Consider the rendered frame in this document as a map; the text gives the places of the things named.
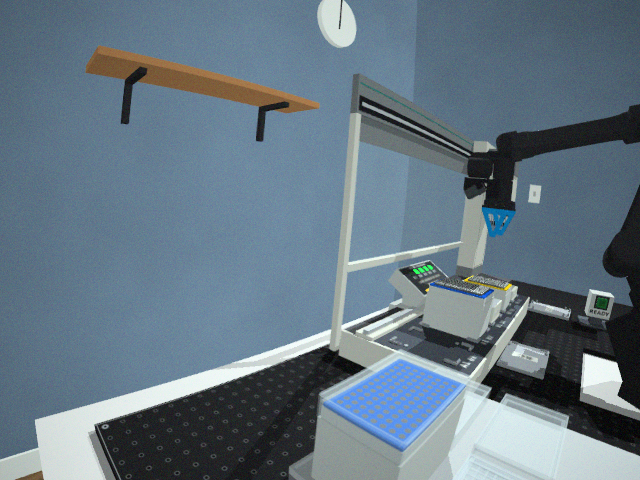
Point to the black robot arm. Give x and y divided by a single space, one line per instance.
622 257

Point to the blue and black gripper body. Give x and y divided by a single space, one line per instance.
505 194

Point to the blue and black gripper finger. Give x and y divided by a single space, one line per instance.
510 214
502 214

